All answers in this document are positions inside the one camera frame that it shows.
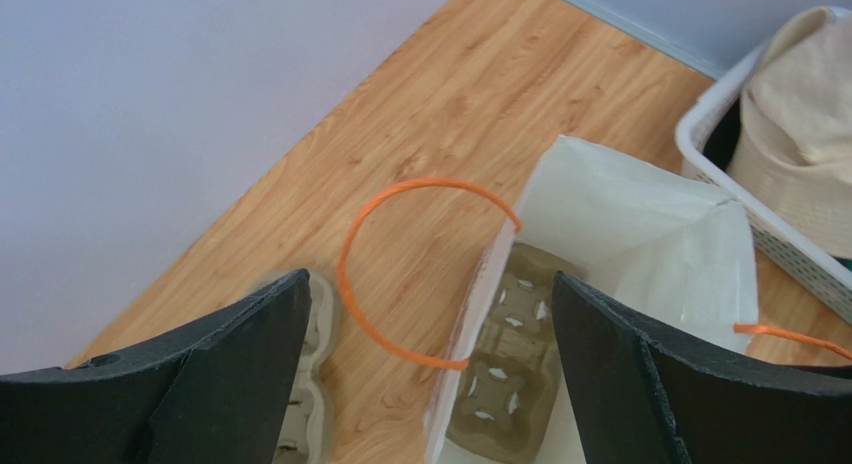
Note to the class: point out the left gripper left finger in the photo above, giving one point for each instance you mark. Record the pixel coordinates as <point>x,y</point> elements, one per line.
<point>214,390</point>

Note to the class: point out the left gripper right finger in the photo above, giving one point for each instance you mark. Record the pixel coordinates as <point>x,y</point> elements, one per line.
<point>643,391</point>

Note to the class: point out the pulp cup carrier tray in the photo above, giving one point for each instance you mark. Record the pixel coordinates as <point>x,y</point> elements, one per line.
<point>507,394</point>

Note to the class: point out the white plastic basket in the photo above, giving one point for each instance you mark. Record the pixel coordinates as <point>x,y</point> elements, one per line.
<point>707,136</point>

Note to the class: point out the beige bucket hat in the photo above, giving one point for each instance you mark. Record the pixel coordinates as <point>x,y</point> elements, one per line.
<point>794,149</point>

